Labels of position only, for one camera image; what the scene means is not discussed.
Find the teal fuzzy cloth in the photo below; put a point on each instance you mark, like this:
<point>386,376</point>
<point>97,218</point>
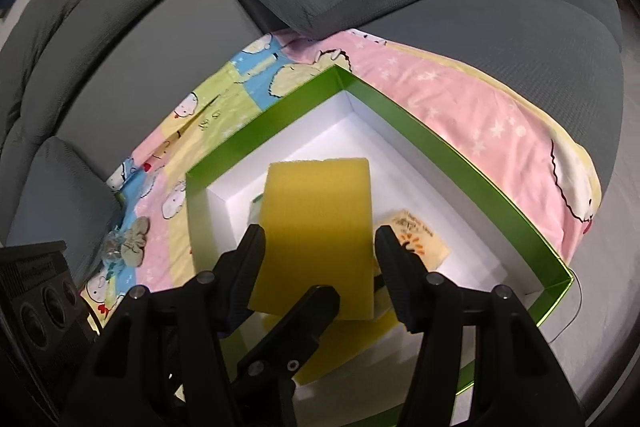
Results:
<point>134,239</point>

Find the yellow sponge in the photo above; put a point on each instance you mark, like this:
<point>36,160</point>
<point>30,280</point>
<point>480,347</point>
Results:
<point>315,227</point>
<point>345,342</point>

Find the green cardboard box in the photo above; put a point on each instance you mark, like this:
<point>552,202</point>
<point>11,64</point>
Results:
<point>450,162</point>

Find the grey sofa cushion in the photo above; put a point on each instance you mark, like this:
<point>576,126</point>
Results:
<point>55,197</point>

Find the cartoon printed blanket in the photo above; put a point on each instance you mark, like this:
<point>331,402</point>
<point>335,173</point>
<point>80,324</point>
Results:
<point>475,107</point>

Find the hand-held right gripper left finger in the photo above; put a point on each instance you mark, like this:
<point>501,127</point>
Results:
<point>247,267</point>

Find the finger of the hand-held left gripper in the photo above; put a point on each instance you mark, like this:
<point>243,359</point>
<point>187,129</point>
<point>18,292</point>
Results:
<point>305,317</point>

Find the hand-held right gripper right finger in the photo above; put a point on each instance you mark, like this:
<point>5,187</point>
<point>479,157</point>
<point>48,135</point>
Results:
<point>395,267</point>

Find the small clear plastic bag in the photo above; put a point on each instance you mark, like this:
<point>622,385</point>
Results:
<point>111,247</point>

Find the tissue pack with tree print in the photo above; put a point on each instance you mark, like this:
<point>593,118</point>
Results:
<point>425,239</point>

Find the grey sofa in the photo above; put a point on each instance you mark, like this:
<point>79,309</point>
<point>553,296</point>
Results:
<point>150,57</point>

